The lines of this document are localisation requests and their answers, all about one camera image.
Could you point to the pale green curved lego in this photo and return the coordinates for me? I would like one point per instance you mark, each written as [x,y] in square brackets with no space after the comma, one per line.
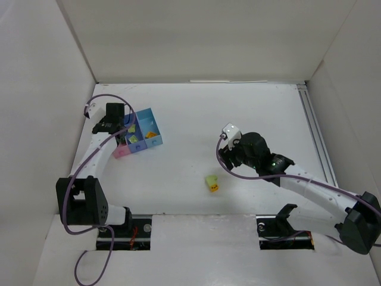
[132,129]

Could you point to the pink drawer bin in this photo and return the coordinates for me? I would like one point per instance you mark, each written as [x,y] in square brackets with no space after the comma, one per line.
[121,150]

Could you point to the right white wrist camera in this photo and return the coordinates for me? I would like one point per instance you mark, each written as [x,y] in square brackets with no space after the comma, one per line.
[231,134]

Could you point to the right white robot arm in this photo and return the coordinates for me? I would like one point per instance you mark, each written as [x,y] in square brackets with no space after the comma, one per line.
[352,219]

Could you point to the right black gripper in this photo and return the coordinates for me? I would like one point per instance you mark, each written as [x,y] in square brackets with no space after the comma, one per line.
[227,156]

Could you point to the dark blue drawer bin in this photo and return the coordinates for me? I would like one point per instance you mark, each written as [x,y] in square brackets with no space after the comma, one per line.
[139,146]

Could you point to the lime green lego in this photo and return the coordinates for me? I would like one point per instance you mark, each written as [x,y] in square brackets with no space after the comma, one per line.
[133,139]

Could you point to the white strip back edge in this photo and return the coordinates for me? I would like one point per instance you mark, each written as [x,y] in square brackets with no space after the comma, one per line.
[227,81]

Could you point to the aluminium rail right edge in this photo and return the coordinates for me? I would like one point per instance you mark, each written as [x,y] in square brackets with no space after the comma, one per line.
[316,134]

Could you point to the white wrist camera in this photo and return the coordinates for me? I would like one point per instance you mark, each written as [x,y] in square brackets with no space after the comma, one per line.
[231,134]
[94,112]

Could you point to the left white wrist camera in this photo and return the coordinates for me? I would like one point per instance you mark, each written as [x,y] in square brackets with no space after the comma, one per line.
[94,112]

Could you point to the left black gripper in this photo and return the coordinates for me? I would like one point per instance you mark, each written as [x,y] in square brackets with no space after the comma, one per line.
[119,137]

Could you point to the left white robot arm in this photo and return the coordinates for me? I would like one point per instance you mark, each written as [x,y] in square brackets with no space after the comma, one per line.
[80,196]

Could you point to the yellow orange long lego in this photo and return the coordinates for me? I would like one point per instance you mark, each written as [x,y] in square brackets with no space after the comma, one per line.
[150,135]

